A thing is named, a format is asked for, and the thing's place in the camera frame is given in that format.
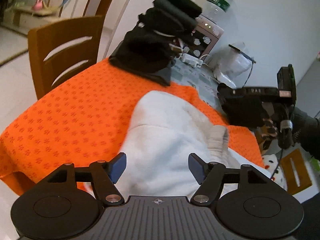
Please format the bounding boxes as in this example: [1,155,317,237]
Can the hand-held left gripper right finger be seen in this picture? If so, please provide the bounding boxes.
[188,152,269,207]

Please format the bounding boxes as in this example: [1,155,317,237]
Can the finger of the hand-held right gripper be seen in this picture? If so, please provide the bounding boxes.
[217,83,247,98]

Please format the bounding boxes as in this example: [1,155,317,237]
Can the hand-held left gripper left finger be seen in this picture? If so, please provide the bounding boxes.
[47,152,127,207]

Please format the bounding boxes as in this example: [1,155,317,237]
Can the cream fleece pants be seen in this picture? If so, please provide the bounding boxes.
[116,89,266,198]

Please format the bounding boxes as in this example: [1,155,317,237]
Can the person's right forearm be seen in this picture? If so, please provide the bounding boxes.
[292,106,320,161]

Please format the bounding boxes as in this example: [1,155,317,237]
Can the stack of folded dark clothes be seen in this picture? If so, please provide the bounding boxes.
[137,0,203,46]

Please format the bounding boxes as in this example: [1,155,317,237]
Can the person's right hand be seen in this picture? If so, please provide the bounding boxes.
[259,115,280,144]

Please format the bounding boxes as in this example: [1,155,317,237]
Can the white box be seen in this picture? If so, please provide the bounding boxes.
[214,72,237,88]

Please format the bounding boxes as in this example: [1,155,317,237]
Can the white plastic bag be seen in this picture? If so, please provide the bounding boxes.
[212,42,253,86]

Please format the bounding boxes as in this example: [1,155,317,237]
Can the flat dark panel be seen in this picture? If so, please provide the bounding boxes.
[228,43,257,65]

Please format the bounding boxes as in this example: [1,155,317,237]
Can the white power strip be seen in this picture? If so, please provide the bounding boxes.
[179,53,205,67]

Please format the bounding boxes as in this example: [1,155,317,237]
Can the orange patterned mat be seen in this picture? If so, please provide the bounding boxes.
[0,57,266,196]

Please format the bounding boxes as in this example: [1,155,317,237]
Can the pink water dispenser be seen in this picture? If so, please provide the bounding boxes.
[179,14,225,63]

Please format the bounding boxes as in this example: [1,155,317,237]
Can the spotted plush toy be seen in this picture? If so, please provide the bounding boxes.
[261,153,288,191]

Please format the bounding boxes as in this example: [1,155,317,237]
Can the dark grey folded pants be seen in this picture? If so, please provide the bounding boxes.
[108,54,173,87]

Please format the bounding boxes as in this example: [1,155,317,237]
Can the clear water bottle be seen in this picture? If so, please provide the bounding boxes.
[199,0,236,25]

